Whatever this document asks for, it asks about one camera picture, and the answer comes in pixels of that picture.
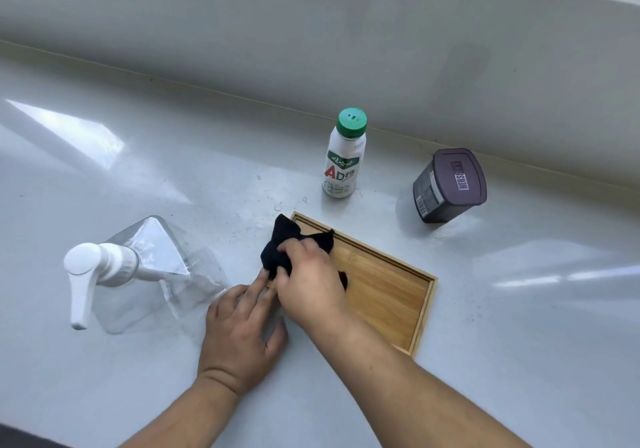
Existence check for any person's right hand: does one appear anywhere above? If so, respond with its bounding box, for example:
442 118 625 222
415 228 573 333
274 239 352 337

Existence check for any person's left hand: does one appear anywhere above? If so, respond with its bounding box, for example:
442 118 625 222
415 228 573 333
197 268 289 397

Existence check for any black cloth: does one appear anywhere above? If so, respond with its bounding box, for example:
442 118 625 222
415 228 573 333
260 213 349 292

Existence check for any wooden tray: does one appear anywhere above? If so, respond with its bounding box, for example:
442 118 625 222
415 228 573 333
265 211 439 359

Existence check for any person's right forearm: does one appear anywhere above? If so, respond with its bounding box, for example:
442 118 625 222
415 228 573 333
311 309 532 448

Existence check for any person's left forearm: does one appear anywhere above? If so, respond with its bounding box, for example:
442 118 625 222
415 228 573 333
119 372 242 448

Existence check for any clear spray bottle white trigger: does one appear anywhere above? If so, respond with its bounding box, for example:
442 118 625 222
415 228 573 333
63 215 232 336

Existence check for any white drink bottle green cap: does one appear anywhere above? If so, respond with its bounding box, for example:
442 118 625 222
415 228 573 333
321 107 368 199

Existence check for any dark container purple lid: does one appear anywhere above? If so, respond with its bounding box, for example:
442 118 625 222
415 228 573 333
413 148 488 224

